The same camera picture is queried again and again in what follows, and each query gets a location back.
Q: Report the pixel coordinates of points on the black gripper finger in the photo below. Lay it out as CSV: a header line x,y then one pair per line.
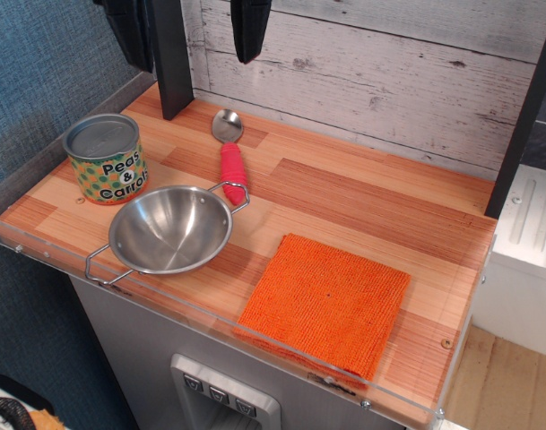
x,y
249,20
129,23

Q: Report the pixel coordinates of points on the metal spoon with pink handle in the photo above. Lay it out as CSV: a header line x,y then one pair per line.
x,y
227,129

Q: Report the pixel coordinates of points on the orange knitted towel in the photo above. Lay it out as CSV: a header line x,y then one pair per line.
x,y
324,308

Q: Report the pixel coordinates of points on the peas and carrots can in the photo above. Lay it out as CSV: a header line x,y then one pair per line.
x,y
106,155

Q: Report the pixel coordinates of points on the clear acrylic edge guard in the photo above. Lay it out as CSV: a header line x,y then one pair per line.
x,y
414,371

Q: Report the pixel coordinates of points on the white grooved drain board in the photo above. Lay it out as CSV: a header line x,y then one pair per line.
x,y
521,228

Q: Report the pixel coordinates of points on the grey dispenser button panel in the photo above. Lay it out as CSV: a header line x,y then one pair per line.
x,y
213,400

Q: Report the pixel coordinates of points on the black mesh object orange edge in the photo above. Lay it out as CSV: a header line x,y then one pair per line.
x,y
23,408

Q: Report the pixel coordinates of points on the dark vertical post left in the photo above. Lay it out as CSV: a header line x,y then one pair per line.
x,y
170,54

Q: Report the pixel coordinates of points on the dark vertical post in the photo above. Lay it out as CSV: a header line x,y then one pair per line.
x,y
170,54
519,139

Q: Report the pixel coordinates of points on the steel bowl with wire handles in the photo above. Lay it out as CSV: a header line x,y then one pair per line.
x,y
172,230

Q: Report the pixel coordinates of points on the dark vertical post right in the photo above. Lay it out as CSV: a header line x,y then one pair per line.
x,y
519,139

